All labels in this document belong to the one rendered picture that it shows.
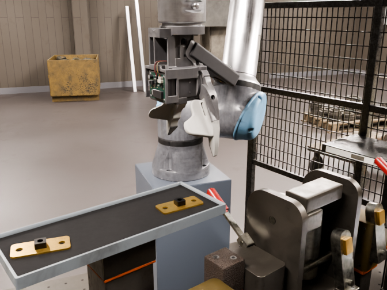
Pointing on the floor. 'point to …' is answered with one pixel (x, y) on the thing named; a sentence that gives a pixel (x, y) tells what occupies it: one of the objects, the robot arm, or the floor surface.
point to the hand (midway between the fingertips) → (193, 145)
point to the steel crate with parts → (74, 77)
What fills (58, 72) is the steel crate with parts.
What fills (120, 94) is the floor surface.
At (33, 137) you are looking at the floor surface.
